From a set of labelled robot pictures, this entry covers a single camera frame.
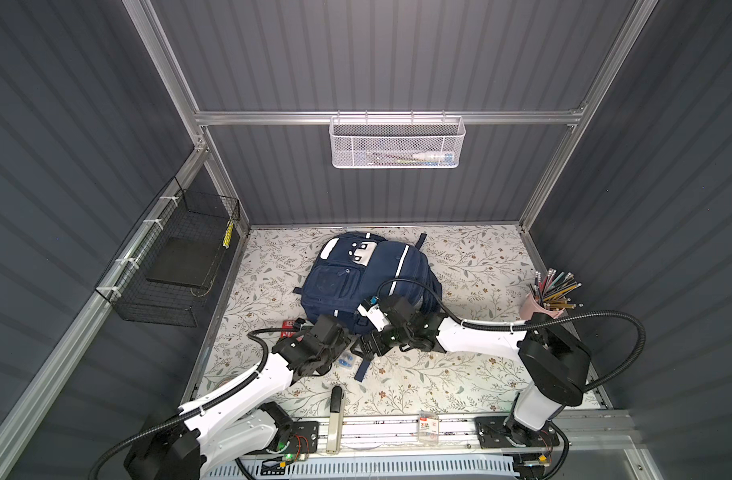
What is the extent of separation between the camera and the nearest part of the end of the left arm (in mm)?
580

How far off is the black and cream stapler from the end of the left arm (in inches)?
5.3

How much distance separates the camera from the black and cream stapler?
28.4 inches
